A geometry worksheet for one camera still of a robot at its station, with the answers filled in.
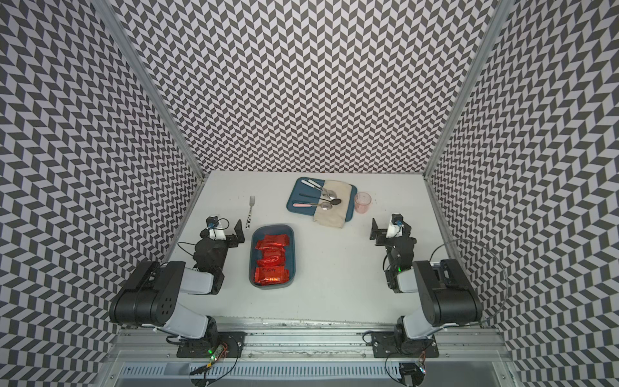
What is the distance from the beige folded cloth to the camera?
1.03 metres

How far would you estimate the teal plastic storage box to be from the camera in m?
0.86

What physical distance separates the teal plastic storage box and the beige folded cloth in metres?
0.16
